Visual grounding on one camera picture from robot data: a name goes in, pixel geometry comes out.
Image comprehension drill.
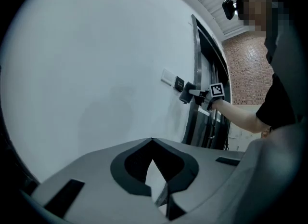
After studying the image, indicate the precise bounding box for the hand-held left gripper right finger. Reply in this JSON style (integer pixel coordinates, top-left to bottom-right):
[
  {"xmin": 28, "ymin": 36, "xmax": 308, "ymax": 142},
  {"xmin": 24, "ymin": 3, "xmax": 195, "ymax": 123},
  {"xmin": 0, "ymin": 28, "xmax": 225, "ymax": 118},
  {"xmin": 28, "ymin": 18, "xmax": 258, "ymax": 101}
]
[{"xmin": 152, "ymin": 137, "xmax": 245, "ymax": 222}]

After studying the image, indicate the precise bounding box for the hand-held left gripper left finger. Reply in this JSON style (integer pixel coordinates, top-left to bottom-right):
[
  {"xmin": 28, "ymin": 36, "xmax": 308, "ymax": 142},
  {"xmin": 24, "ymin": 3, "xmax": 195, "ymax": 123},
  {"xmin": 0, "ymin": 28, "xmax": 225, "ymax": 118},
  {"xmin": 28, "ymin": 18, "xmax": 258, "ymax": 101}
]
[{"xmin": 30, "ymin": 137, "xmax": 167, "ymax": 224}]

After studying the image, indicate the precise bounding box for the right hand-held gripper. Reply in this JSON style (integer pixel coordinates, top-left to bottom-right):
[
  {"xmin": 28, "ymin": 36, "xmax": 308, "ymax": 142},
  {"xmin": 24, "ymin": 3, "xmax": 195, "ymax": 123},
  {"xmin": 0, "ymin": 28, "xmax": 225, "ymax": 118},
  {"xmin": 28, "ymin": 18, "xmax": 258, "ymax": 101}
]
[{"xmin": 188, "ymin": 82, "xmax": 226, "ymax": 111}]

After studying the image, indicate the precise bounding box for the grey fuzzy cloth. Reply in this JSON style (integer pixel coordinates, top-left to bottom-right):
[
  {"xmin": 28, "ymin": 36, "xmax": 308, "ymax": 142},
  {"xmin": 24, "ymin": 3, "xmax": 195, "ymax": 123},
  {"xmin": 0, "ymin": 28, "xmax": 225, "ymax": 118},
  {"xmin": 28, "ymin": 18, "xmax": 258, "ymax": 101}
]
[{"xmin": 179, "ymin": 81, "xmax": 195, "ymax": 105}]

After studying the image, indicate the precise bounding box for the black exit button panel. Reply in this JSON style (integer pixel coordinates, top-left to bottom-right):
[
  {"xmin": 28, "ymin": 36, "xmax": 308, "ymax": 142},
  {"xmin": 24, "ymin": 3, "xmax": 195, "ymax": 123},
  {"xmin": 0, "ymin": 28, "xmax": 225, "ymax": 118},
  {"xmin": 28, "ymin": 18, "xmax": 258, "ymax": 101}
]
[{"xmin": 172, "ymin": 76, "xmax": 186, "ymax": 92}]

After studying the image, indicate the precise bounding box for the white wall light switch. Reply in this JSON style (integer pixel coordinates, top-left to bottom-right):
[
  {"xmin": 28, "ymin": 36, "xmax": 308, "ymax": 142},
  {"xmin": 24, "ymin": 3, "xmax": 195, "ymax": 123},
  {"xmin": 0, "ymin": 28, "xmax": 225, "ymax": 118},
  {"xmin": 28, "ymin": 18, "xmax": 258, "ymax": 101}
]
[{"xmin": 160, "ymin": 68, "xmax": 177, "ymax": 87}]

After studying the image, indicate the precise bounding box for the person's right forearm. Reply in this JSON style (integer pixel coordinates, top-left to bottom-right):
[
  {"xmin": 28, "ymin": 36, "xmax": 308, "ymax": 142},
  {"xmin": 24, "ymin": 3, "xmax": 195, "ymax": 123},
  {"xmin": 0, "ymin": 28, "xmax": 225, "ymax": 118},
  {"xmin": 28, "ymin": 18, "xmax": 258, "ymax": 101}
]
[{"xmin": 212, "ymin": 98, "xmax": 266, "ymax": 134}]

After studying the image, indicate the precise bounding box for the glass door with frosted band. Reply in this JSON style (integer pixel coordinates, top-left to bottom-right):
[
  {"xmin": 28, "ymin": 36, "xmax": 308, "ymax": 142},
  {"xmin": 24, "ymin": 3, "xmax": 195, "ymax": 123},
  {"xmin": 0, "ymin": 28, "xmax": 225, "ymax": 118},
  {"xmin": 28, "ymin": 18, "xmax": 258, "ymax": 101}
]
[{"xmin": 192, "ymin": 32, "xmax": 230, "ymax": 150}]

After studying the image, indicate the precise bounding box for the white locker cabinet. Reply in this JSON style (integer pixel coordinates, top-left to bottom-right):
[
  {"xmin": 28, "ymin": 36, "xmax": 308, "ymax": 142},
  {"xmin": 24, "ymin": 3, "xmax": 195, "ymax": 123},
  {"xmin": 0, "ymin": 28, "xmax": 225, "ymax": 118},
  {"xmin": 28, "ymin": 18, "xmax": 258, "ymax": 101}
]
[{"xmin": 227, "ymin": 119, "xmax": 263, "ymax": 152}]

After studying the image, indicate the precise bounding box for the person's black clothing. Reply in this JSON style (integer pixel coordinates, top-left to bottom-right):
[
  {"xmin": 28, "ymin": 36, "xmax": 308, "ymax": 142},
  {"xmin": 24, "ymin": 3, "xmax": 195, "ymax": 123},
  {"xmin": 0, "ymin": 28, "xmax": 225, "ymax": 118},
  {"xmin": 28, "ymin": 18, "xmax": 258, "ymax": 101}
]
[{"xmin": 255, "ymin": 31, "xmax": 300, "ymax": 132}]

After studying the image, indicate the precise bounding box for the person's head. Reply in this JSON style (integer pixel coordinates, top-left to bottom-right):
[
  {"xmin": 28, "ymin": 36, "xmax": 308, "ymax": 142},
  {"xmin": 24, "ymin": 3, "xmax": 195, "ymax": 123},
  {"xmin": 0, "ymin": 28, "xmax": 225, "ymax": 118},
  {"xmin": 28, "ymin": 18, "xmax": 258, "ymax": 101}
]
[{"xmin": 236, "ymin": 0, "xmax": 280, "ymax": 33}]

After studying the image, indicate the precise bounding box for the black head-worn camera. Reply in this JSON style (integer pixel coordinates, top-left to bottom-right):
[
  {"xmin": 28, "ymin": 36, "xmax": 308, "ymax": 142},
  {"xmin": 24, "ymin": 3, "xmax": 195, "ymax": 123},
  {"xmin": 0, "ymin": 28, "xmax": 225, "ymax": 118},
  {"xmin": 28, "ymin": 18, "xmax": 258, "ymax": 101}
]
[{"xmin": 221, "ymin": 0, "xmax": 238, "ymax": 21}]

